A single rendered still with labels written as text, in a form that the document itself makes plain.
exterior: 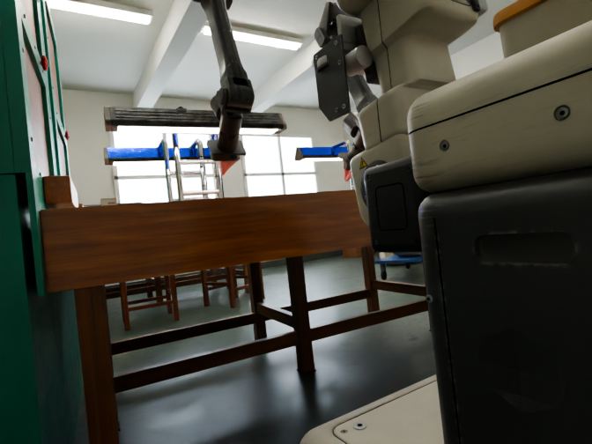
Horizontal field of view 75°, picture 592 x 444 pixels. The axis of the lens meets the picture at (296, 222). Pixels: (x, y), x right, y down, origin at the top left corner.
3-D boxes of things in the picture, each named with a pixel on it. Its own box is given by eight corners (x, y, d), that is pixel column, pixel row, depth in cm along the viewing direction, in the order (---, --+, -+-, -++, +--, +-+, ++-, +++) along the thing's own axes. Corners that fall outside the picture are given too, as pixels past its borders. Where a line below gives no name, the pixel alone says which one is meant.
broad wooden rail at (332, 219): (542, 220, 166) (536, 177, 166) (47, 293, 85) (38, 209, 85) (515, 222, 177) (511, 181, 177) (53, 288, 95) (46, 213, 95)
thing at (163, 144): (215, 233, 174) (204, 136, 175) (169, 239, 165) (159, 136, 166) (205, 235, 191) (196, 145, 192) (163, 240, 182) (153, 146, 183)
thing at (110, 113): (287, 129, 146) (285, 109, 146) (105, 125, 118) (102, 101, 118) (278, 134, 153) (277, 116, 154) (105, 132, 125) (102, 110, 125)
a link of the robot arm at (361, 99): (319, 22, 131) (344, 27, 137) (311, 37, 136) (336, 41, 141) (370, 117, 115) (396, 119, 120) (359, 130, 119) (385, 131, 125)
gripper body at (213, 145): (205, 144, 110) (208, 122, 105) (240, 144, 115) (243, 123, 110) (210, 159, 106) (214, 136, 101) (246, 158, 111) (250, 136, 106)
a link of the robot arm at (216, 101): (224, 91, 95) (255, 95, 100) (210, 69, 102) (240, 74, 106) (214, 132, 102) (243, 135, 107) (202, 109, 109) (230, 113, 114)
